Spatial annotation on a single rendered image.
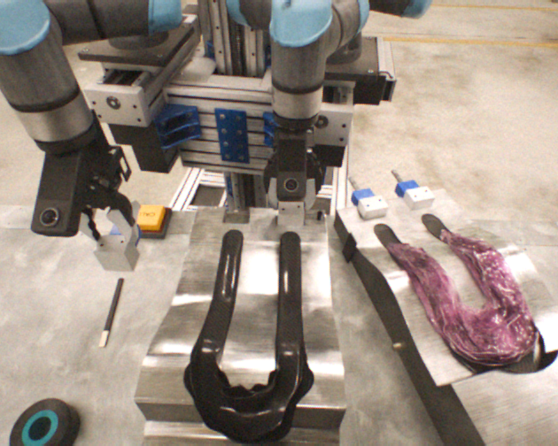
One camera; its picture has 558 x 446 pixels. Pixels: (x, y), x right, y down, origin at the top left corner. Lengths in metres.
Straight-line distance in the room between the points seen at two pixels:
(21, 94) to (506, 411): 0.67
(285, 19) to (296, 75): 0.07
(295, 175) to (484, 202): 1.85
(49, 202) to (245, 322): 0.30
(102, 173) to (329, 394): 0.41
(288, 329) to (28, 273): 0.55
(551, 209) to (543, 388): 1.91
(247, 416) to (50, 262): 0.53
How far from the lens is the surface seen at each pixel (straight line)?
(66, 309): 0.77
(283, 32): 0.48
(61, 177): 0.50
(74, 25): 0.53
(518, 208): 2.36
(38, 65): 0.45
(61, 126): 0.48
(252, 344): 0.50
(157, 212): 0.81
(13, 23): 0.44
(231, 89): 0.98
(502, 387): 0.58
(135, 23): 0.53
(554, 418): 0.60
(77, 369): 0.71
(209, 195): 1.74
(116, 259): 0.62
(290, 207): 0.66
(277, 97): 0.52
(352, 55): 0.90
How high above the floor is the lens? 1.39
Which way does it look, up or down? 48 degrees down
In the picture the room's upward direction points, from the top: straight up
